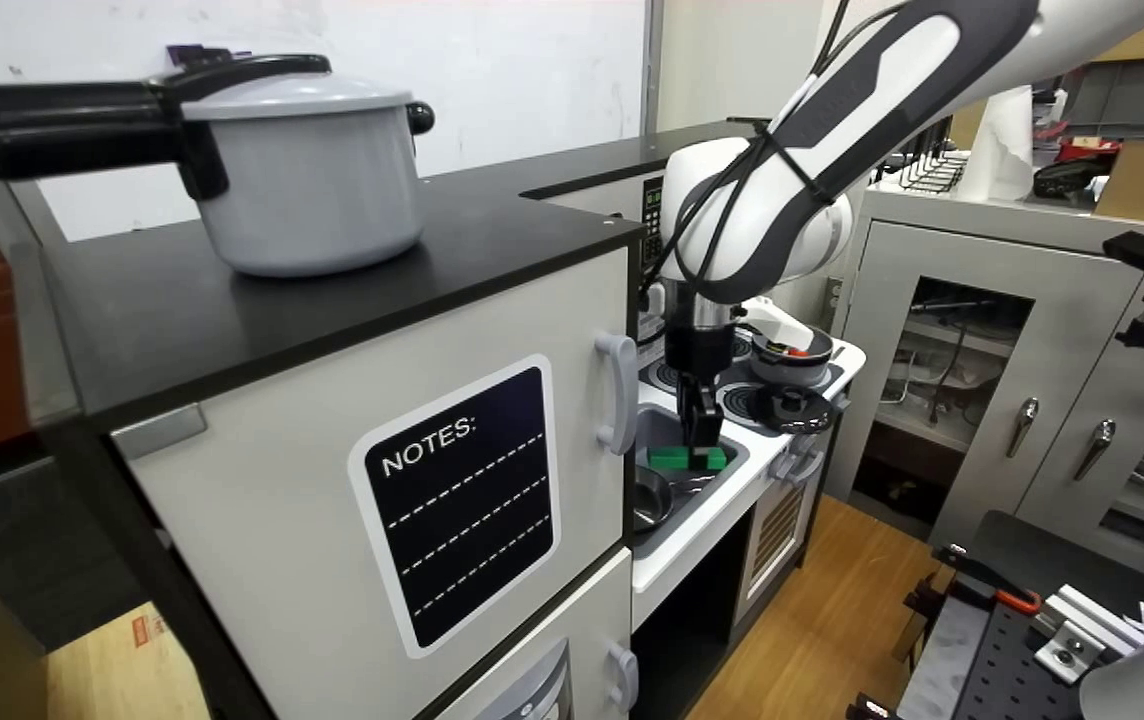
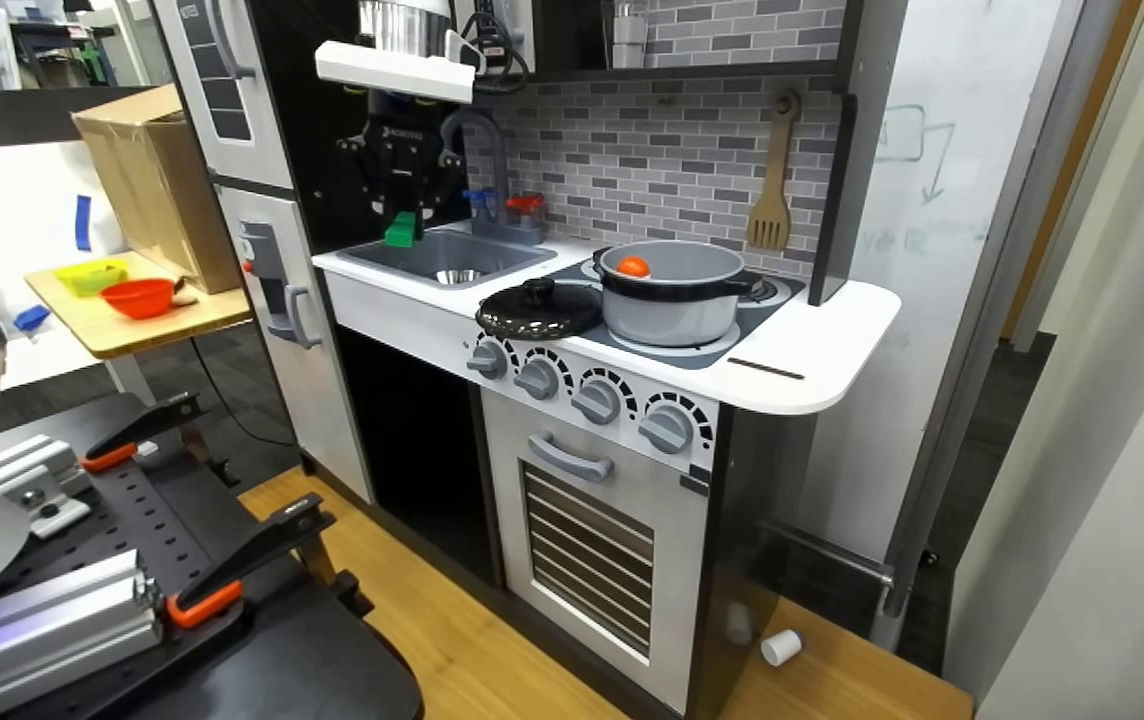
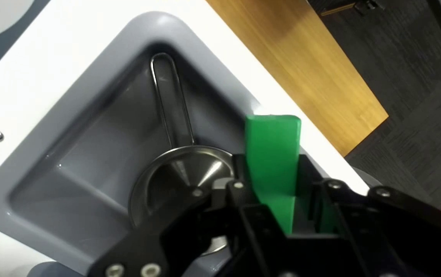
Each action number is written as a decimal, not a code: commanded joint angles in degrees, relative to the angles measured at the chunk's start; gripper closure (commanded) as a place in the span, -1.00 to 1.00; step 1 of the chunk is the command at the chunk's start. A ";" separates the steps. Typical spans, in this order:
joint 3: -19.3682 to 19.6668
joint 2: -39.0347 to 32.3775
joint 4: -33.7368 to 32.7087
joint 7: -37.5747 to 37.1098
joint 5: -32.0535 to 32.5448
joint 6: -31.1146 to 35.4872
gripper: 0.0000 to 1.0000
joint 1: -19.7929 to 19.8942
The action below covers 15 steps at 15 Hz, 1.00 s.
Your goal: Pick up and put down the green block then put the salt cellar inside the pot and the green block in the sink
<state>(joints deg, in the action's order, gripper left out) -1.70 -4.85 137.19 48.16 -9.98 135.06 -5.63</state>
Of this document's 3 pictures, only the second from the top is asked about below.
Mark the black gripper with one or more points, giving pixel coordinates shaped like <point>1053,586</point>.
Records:
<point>400,142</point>

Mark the green block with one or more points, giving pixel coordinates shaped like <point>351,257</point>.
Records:
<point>400,234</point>

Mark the orange toy food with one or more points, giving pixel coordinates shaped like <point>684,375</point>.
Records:
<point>632,267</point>

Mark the grey toy pot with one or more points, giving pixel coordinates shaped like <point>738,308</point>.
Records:
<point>675,308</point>

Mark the grey sink basin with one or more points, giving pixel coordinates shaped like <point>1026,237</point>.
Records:
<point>444,253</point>

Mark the grey stove knob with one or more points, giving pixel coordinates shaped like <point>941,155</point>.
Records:
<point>488,360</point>
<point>667,426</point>
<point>599,399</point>
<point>541,377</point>

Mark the brown cardboard box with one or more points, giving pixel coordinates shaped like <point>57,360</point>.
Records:
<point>158,172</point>

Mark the orange bowl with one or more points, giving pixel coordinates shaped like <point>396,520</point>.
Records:
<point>136,298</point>

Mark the light wooden board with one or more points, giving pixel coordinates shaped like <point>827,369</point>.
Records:
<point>133,334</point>

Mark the yellow green bowl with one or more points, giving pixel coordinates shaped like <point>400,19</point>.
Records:
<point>92,278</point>

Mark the blue tape strip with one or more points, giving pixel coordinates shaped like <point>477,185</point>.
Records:
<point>80,220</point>
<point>29,319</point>

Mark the black clamp orange grip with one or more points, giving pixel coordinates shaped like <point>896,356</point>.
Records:
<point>244,561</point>
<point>133,440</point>

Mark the wooden spatula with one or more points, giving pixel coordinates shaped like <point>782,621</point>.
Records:
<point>772,203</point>

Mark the white toy kitchen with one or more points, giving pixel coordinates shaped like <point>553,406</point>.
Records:
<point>813,354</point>

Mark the black perforated work table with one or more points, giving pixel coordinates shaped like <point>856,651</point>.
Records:
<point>198,602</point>

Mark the small aluminium extrusion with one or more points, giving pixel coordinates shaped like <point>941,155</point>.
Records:
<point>19,467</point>

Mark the translucent cup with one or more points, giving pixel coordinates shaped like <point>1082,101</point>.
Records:
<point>738,621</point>

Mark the large aluminium extrusion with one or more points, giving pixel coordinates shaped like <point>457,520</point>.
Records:
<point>39,626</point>

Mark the white cup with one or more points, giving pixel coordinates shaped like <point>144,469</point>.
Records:
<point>782,651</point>

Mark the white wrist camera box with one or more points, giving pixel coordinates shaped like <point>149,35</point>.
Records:
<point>392,69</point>

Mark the wall whiteboard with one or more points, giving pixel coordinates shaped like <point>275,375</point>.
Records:
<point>947,203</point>

